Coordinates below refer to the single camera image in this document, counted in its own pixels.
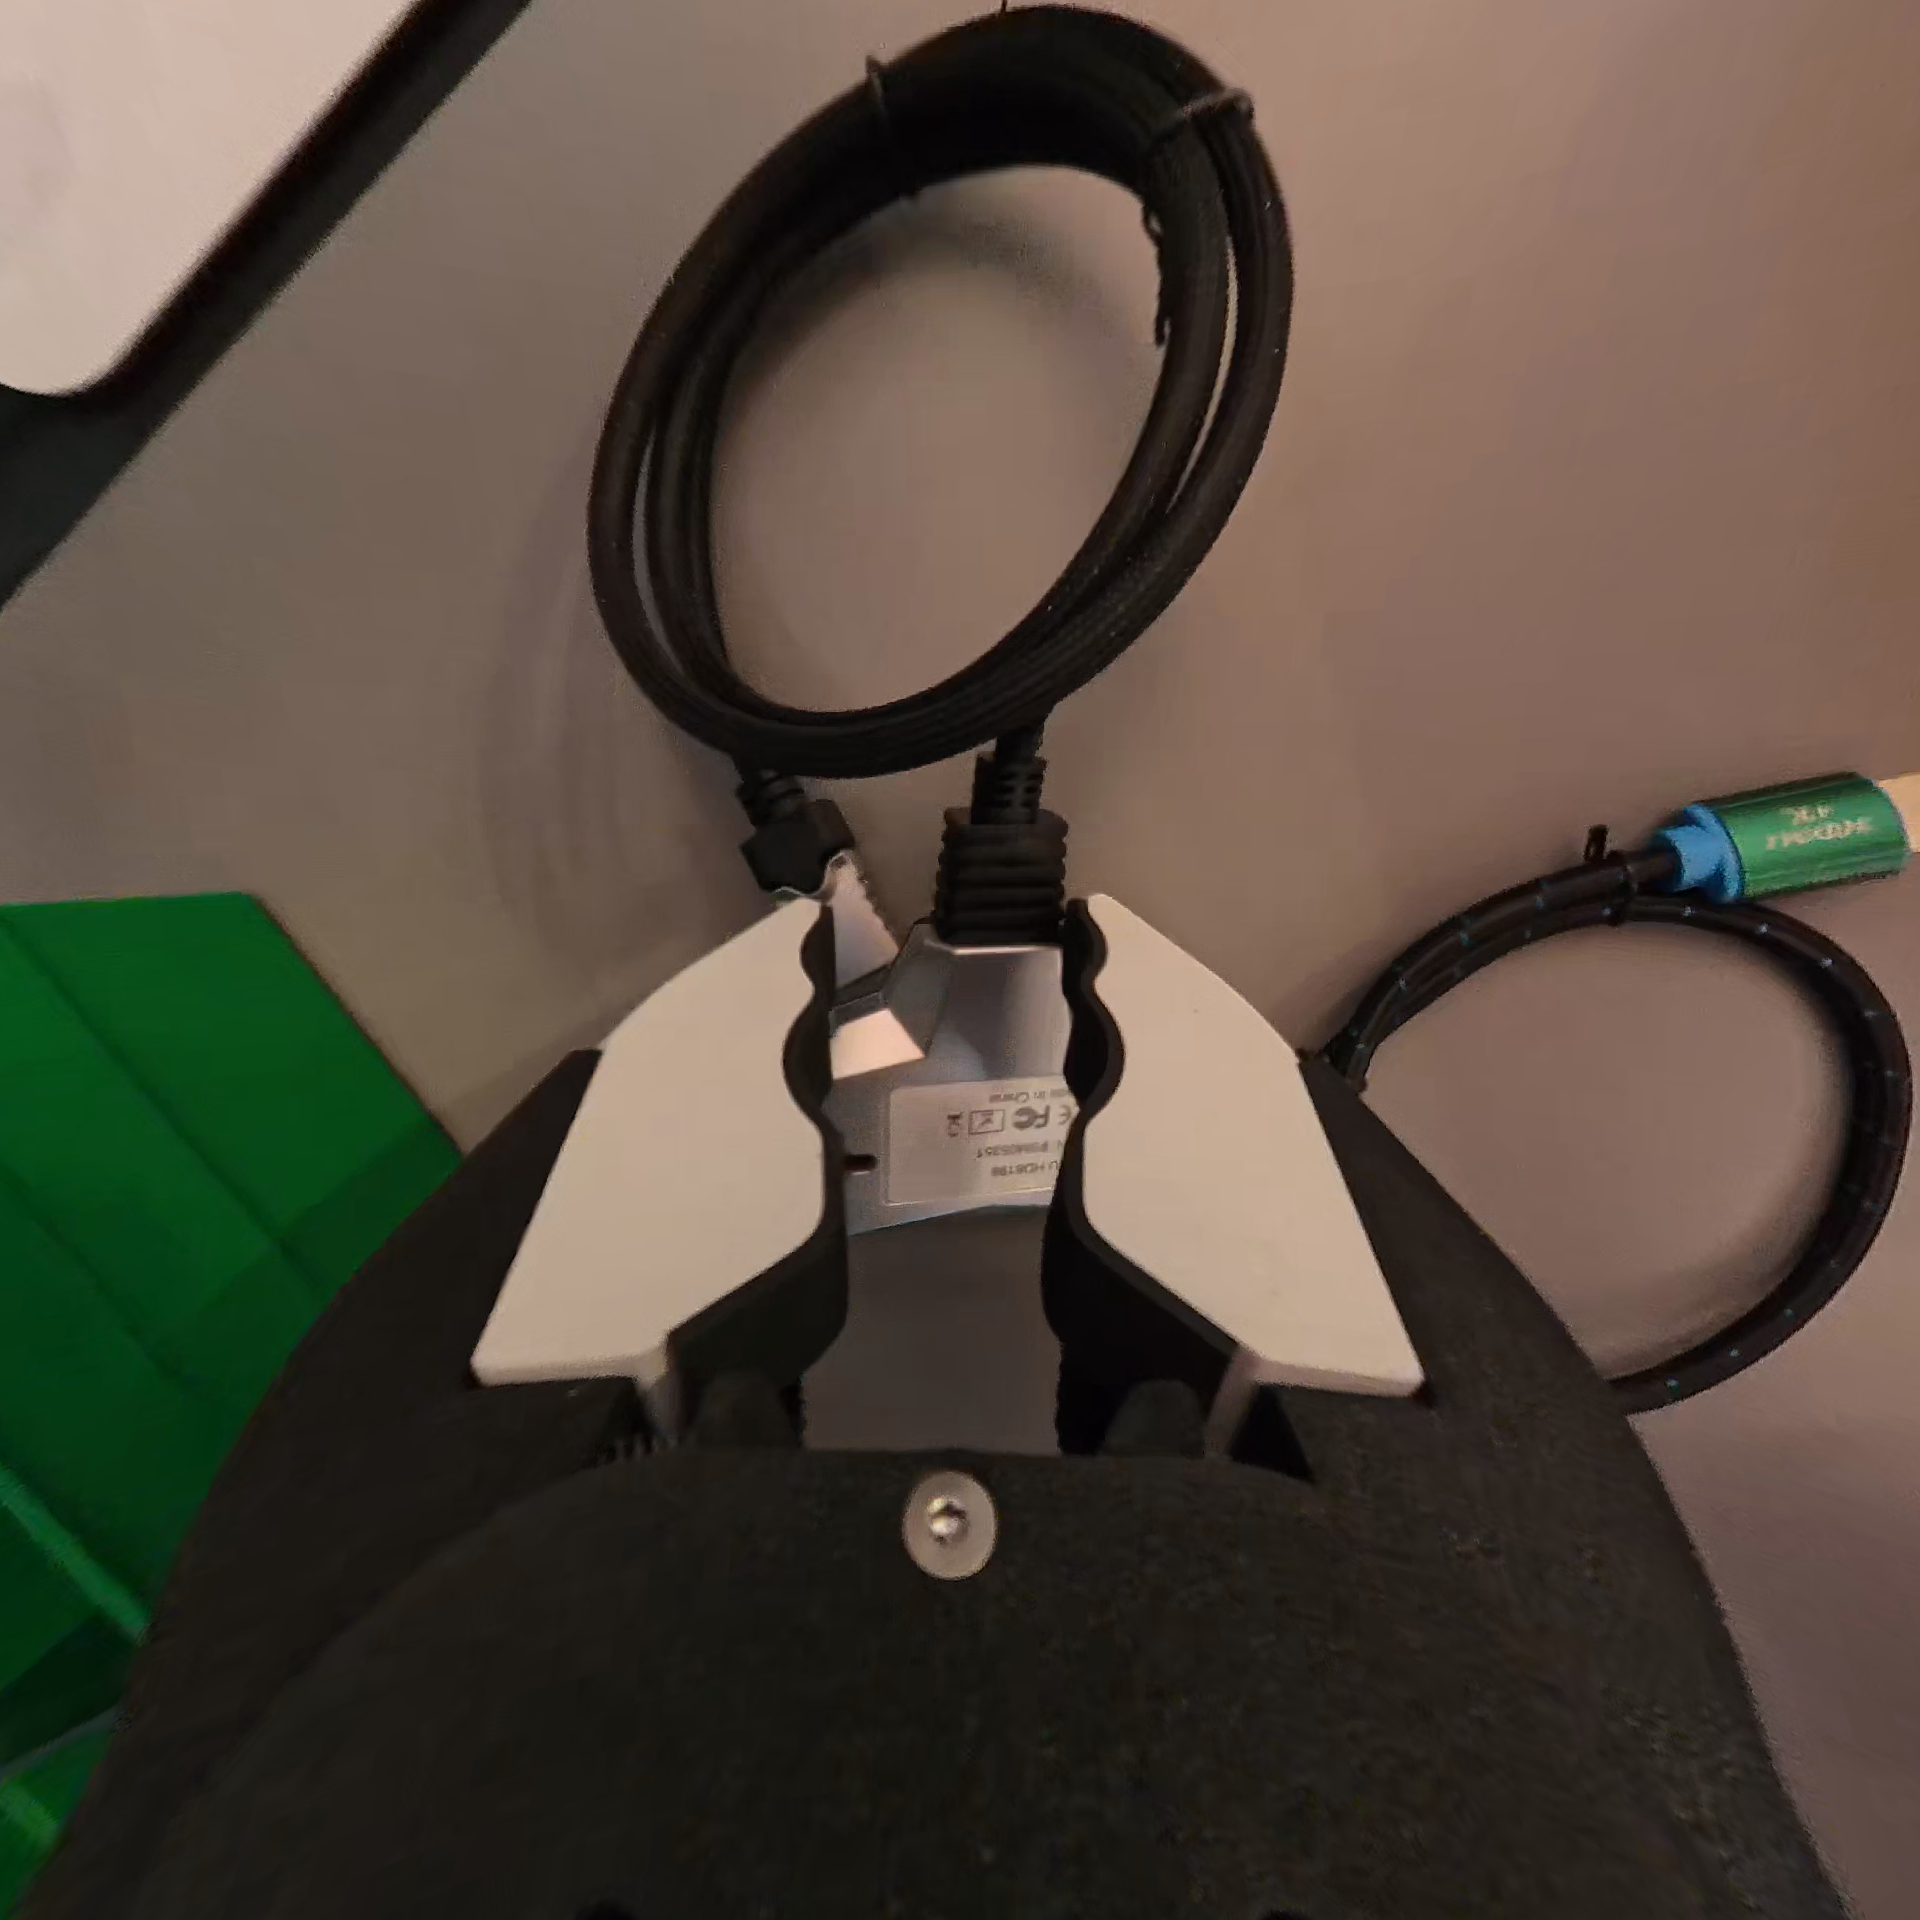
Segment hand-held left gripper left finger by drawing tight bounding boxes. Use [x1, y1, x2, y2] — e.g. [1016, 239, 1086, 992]
[474, 900, 850, 1387]

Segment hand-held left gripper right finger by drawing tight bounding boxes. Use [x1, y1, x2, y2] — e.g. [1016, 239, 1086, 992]
[1036, 891, 1421, 1397]

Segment green plastic bin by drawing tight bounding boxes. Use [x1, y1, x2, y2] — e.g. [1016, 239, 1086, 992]
[0, 891, 470, 1876]

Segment braided hdmi cable green plugs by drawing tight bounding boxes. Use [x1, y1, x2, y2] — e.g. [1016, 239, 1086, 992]
[1314, 767, 1920, 1415]

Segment black cable with silver plug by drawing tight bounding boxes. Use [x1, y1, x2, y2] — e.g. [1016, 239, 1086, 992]
[590, 0, 1300, 1088]

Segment black mat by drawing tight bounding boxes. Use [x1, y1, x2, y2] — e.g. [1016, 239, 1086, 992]
[0, 0, 537, 610]

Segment white stand base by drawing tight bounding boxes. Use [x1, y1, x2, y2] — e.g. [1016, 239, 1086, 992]
[0, 0, 422, 397]

